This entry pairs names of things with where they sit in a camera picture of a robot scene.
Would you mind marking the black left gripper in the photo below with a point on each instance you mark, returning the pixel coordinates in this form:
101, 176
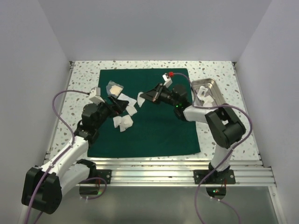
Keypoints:
119, 106

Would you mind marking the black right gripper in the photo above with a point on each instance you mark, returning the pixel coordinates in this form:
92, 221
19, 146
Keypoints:
153, 94

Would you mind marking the white printed paper packet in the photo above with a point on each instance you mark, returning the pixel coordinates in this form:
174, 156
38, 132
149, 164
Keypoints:
131, 101

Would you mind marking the clear bag with gloves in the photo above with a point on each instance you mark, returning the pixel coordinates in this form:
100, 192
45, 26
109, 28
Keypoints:
114, 89

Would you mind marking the white gauze pad front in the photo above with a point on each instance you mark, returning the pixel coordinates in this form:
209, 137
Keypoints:
123, 128

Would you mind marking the clear pouch with dark item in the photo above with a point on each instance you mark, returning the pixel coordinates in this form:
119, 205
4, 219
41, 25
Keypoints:
202, 92

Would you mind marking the small white gauze pad top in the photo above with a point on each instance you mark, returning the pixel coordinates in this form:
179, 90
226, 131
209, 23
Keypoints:
208, 101

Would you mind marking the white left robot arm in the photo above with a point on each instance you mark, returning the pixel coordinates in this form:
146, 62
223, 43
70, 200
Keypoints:
45, 186

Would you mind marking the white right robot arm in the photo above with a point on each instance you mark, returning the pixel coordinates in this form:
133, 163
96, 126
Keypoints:
225, 126

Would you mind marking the green surgical cloth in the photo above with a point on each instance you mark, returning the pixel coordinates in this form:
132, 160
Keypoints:
156, 131

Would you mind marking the stainless steel tray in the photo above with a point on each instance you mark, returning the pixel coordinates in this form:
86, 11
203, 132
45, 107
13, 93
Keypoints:
208, 93

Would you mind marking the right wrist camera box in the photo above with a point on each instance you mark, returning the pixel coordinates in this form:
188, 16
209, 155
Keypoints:
167, 80

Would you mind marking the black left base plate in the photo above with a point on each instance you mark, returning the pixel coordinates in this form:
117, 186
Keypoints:
105, 174

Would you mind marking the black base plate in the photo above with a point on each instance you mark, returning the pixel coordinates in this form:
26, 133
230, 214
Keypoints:
105, 174
224, 177

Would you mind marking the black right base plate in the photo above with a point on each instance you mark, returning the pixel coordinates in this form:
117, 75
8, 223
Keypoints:
224, 177

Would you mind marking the aluminium rail frame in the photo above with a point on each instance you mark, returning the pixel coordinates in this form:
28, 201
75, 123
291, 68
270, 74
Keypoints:
254, 194

